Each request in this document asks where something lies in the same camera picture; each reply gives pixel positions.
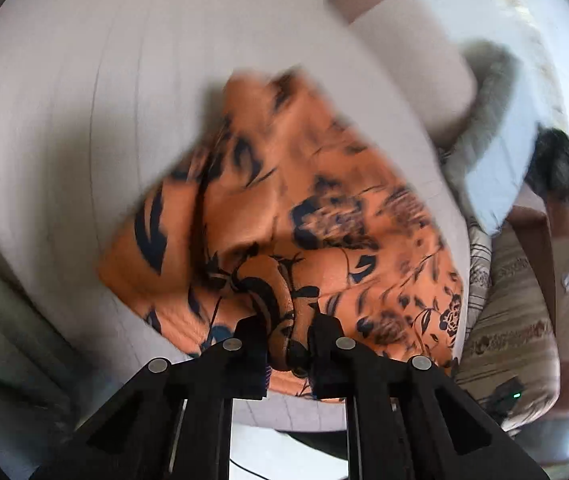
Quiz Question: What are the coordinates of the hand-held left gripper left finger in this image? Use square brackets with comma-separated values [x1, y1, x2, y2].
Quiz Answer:
[29, 316, 271, 480]

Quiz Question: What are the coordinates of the grey-blue pillow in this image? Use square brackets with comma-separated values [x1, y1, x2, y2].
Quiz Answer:
[442, 40, 548, 237]

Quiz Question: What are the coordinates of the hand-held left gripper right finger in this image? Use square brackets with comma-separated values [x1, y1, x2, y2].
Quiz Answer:
[307, 312, 551, 480]

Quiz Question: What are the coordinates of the striped beige sofa cushion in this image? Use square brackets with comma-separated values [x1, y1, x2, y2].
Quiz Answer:
[452, 227, 561, 433]

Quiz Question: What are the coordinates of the striped floral pillow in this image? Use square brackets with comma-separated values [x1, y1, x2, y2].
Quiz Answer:
[465, 217, 496, 321]

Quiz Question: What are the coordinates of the black fur hat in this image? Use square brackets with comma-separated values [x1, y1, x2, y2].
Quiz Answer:
[523, 127, 569, 223]

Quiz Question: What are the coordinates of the orange floral long-sleeved shirt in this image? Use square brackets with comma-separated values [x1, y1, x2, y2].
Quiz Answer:
[95, 66, 465, 403]

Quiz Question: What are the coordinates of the dark flat rectangular device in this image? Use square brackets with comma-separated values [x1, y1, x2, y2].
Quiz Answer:
[482, 375, 526, 417]

